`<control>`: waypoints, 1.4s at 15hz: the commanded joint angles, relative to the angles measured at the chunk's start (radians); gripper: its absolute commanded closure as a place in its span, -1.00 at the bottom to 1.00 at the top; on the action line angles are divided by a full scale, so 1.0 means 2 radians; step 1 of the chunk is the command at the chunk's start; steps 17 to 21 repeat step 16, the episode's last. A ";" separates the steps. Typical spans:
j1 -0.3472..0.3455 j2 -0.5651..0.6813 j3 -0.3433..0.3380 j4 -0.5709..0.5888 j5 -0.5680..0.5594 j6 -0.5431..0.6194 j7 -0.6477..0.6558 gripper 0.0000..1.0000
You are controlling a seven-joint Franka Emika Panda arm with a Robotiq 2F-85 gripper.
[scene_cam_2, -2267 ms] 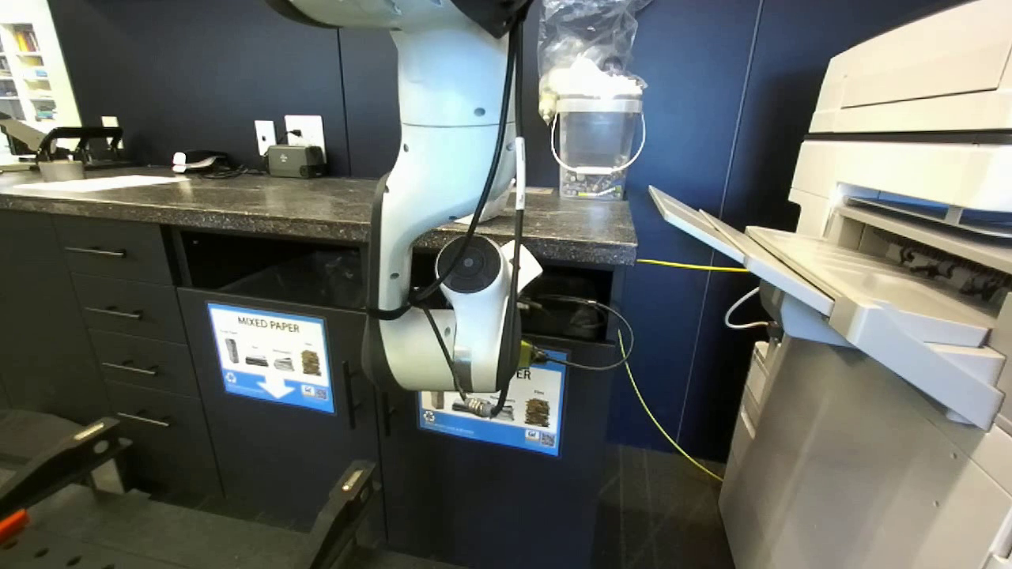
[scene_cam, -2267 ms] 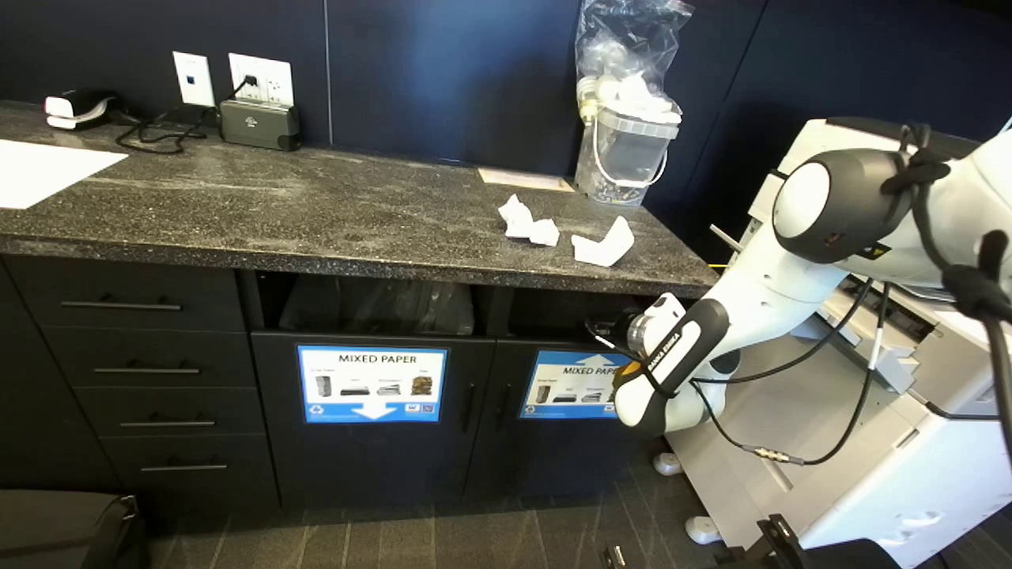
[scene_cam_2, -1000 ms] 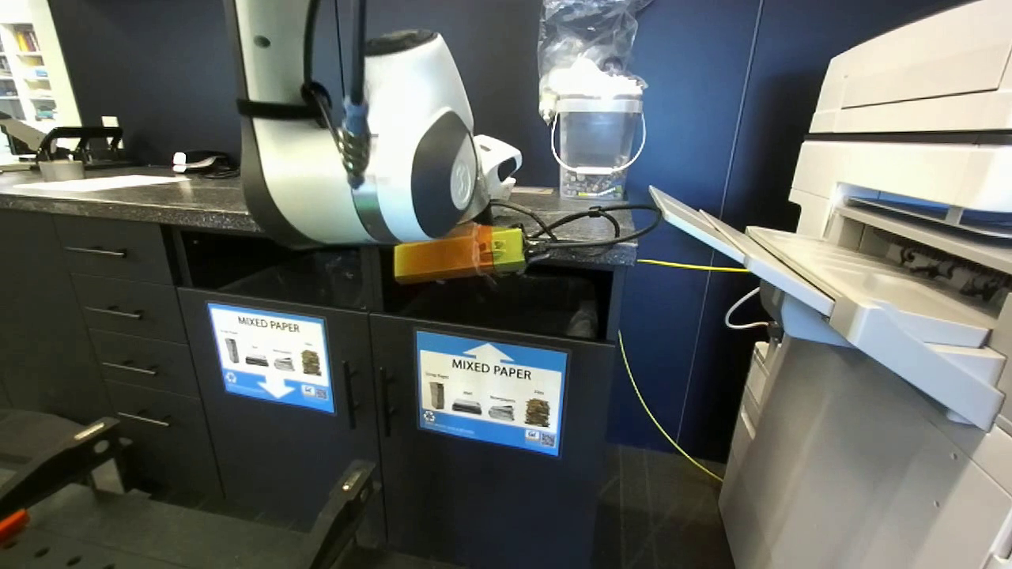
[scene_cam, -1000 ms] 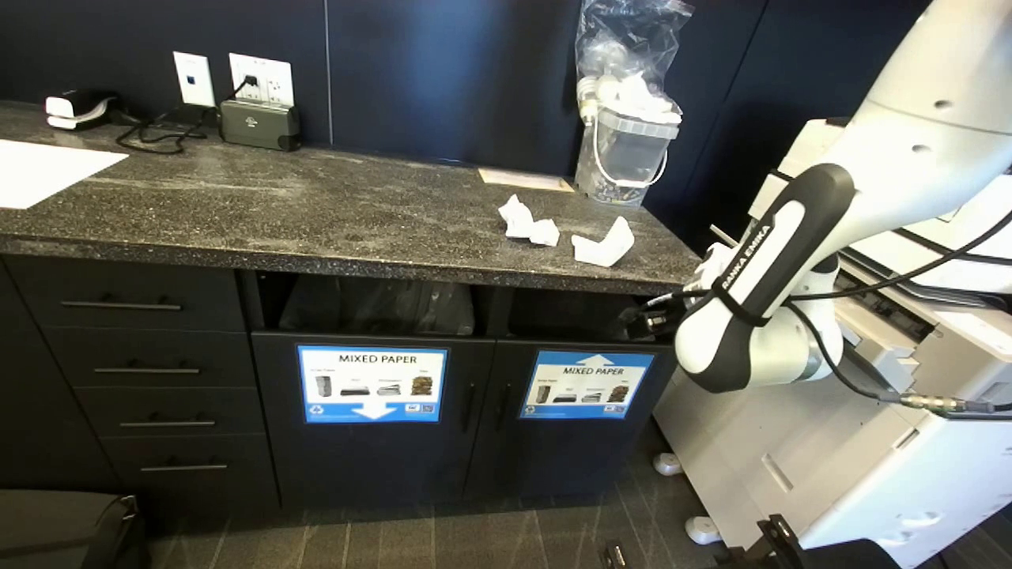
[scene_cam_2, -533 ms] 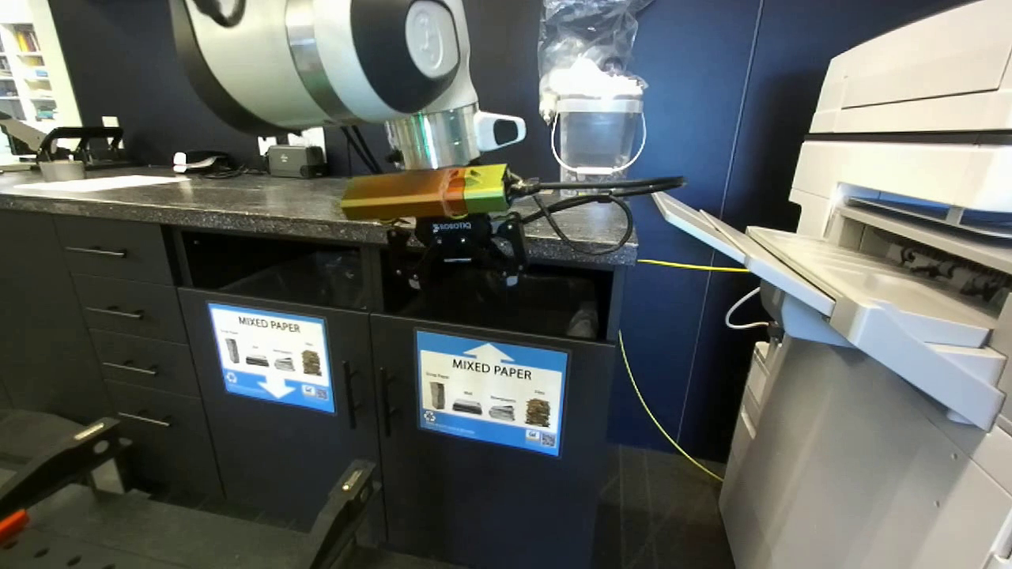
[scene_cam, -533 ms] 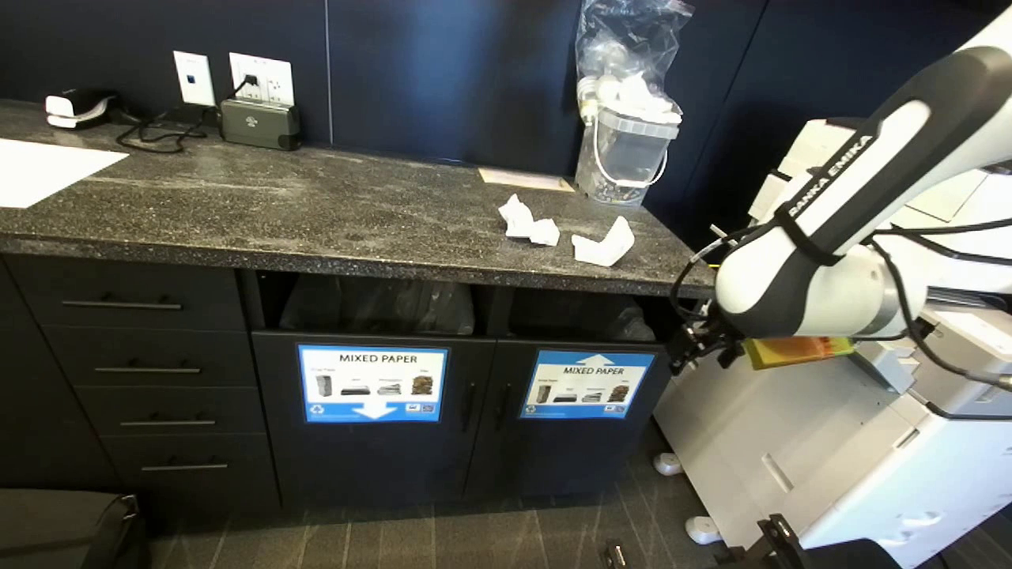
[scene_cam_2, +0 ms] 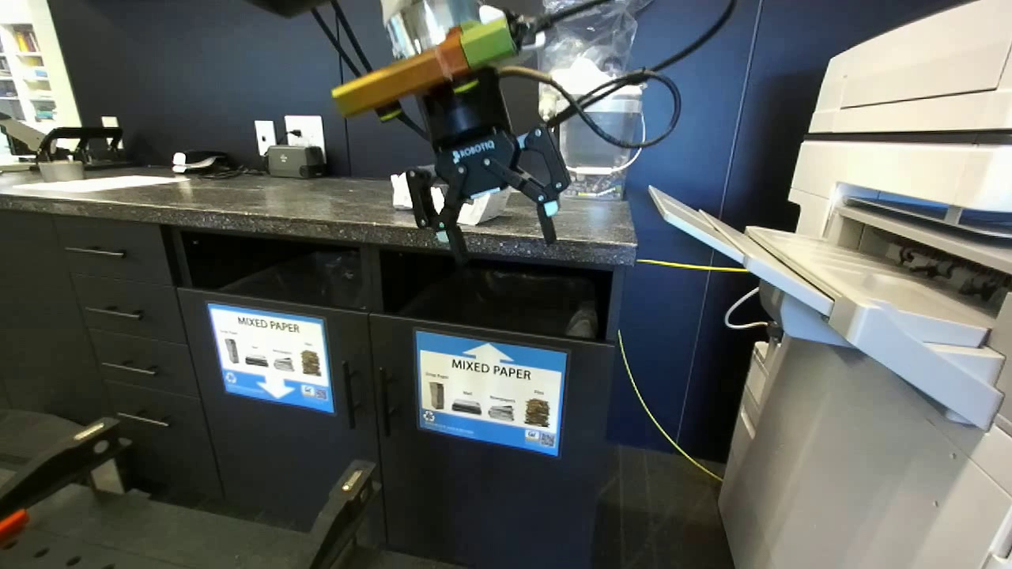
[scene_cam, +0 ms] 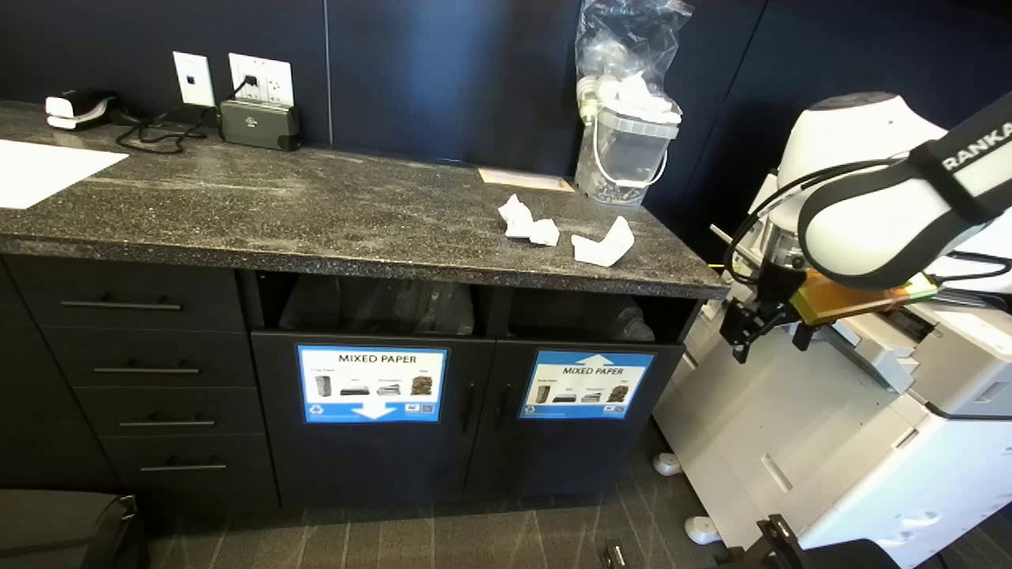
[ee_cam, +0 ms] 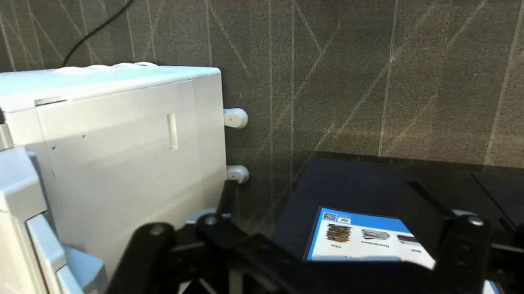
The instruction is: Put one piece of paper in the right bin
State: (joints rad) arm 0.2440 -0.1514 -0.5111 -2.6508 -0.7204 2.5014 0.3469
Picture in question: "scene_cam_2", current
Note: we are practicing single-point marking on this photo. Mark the grey printer side tray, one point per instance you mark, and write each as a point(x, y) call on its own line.
point(843, 285)

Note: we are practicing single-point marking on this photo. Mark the blue label with down arrow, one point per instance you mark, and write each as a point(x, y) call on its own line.
point(269, 357)

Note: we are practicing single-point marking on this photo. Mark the black box device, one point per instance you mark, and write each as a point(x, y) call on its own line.
point(295, 161)

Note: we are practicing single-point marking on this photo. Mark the wide white wall outlet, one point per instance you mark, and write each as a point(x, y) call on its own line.
point(305, 131)

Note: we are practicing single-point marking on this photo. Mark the white bookshelf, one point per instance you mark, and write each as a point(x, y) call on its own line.
point(34, 74)

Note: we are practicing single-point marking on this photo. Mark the small white wall plate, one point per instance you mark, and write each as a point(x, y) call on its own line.
point(265, 136)

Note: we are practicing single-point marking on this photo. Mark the flat white paper sheet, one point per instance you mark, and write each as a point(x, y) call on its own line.
point(83, 184)

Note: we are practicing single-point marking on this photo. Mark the clear plastic container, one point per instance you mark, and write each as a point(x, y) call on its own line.
point(606, 158)

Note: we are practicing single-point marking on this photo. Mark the black hole punch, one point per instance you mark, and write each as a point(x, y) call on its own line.
point(83, 144)

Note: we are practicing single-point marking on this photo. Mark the dark cabinet with counter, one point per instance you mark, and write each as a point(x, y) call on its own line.
point(265, 475)

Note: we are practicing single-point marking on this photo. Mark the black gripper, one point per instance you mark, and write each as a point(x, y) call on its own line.
point(475, 127)

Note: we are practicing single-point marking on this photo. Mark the large white office printer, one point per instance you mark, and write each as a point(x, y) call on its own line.
point(874, 463)

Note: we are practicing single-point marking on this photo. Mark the blue label with up arrow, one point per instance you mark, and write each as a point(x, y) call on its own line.
point(492, 397)

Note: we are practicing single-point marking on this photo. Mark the black metal stand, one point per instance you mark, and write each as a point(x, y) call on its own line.
point(128, 527)

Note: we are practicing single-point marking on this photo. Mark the black bin liner bag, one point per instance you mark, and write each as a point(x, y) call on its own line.
point(507, 301)
point(285, 282)

